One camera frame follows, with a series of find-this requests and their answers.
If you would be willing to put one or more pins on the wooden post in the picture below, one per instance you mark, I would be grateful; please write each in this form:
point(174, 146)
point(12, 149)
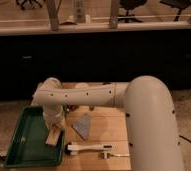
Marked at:
point(52, 13)
point(113, 19)

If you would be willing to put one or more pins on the brown pinecone object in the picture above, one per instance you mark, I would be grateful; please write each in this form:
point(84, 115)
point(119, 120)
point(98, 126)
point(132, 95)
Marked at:
point(72, 107)

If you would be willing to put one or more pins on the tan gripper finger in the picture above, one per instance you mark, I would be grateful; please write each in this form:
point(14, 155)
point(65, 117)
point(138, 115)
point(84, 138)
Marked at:
point(53, 136)

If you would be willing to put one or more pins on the wooden post left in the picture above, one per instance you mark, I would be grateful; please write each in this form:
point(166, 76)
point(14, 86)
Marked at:
point(52, 13)

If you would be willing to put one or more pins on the black office chair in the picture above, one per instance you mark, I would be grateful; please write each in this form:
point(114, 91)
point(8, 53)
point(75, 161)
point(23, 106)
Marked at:
point(129, 5)

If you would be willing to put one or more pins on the small metal fork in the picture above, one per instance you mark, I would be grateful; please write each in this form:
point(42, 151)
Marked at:
point(105, 155)

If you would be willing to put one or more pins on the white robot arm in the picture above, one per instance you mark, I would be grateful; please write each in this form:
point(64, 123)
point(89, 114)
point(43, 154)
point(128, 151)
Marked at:
point(149, 110)

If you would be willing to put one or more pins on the wooden post middle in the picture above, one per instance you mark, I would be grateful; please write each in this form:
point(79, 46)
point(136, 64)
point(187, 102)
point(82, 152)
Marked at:
point(113, 19)

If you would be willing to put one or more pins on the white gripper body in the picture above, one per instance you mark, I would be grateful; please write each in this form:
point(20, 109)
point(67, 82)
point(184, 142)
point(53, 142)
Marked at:
point(54, 116)

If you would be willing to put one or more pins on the white handled brush tool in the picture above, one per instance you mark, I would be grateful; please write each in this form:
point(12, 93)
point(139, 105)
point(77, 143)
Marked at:
point(73, 149)

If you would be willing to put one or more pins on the green plastic tray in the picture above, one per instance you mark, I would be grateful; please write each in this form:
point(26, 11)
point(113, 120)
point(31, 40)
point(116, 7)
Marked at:
point(27, 146)

